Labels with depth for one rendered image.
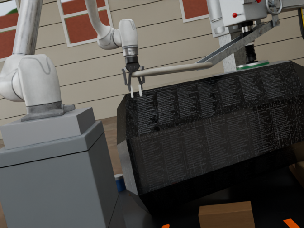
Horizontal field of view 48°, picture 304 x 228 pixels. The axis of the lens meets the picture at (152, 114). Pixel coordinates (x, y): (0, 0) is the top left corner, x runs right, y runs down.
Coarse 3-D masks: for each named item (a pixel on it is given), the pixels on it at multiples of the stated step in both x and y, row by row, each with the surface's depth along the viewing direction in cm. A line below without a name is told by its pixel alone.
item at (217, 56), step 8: (264, 24) 231; (272, 24) 234; (256, 32) 227; (264, 32) 230; (232, 40) 232; (240, 40) 220; (248, 40) 224; (224, 48) 228; (232, 48) 217; (240, 48) 220; (208, 56) 222; (216, 56) 211; (224, 56) 214
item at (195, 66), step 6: (168, 66) 180; (174, 66) 179; (180, 66) 179; (186, 66) 180; (192, 66) 181; (198, 66) 183; (204, 66) 186; (210, 66) 192; (138, 72) 188; (144, 72) 185; (150, 72) 183; (156, 72) 181; (162, 72) 180; (168, 72) 225; (174, 72) 225
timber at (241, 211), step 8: (200, 208) 203; (208, 208) 200; (216, 208) 198; (224, 208) 196; (232, 208) 194; (240, 208) 192; (248, 208) 190; (200, 216) 194; (208, 216) 193; (216, 216) 192; (224, 216) 191; (232, 216) 190; (240, 216) 190; (248, 216) 189; (200, 224) 195; (208, 224) 194; (216, 224) 193; (224, 224) 192; (232, 224) 191; (240, 224) 190; (248, 224) 189
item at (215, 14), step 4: (208, 0) 297; (212, 0) 292; (216, 0) 288; (208, 4) 299; (212, 4) 293; (216, 4) 289; (208, 8) 303; (212, 8) 294; (216, 8) 290; (220, 8) 288; (212, 12) 295; (216, 12) 291; (220, 12) 288; (212, 16) 297; (216, 16) 292; (220, 16) 289; (212, 20) 301; (216, 20) 296
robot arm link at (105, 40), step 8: (88, 0) 177; (88, 8) 182; (96, 8) 184; (96, 16) 189; (96, 24) 194; (104, 32) 198; (112, 32) 199; (104, 40) 199; (112, 40) 198; (104, 48) 206; (112, 48) 204
